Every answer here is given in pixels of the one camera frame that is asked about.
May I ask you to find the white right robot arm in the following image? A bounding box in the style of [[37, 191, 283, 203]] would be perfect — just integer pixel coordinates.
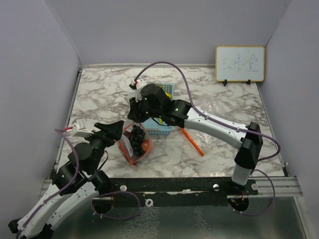
[[128, 82, 263, 195]]

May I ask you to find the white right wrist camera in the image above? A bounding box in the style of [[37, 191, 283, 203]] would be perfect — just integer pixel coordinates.
[[129, 80, 147, 102]]

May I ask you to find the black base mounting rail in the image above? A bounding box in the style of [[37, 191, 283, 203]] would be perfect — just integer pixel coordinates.
[[92, 177, 258, 208]]

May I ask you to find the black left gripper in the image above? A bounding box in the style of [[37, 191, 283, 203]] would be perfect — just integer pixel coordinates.
[[83, 120, 125, 173]]

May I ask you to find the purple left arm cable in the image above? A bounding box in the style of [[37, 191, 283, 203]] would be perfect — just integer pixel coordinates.
[[15, 128, 142, 239]]

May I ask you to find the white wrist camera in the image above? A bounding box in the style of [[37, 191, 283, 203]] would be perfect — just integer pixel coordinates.
[[129, 80, 147, 102], [71, 118, 92, 137]]

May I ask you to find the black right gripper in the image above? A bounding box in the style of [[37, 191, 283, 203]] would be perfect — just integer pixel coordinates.
[[128, 95, 162, 124]]

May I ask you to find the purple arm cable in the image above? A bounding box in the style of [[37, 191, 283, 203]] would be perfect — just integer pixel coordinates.
[[15, 128, 142, 239], [134, 61, 281, 216]]

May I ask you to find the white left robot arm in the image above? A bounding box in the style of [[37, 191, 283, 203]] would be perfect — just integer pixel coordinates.
[[8, 119, 124, 239]]

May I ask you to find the small framed whiteboard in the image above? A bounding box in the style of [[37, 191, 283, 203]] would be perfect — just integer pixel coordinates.
[[215, 45, 265, 85]]

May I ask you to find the black grape bunch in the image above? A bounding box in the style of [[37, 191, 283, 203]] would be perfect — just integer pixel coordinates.
[[130, 124, 146, 157]]

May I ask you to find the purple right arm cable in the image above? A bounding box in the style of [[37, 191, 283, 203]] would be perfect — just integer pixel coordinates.
[[134, 61, 281, 216]]

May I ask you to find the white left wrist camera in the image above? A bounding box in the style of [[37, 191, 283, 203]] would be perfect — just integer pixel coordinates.
[[71, 118, 92, 137]]

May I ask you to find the clear orange zipper bag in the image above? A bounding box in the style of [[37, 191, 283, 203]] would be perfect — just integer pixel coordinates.
[[117, 119, 153, 165]]

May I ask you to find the dark purple grape bunch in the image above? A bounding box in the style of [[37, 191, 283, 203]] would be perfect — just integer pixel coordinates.
[[123, 130, 133, 140]]

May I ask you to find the yellow banana bunch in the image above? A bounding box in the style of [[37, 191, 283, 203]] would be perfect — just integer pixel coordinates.
[[158, 92, 172, 126]]

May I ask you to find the light blue plastic basket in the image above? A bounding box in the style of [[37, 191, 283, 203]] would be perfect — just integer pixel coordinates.
[[142, 83, 173, 135]]

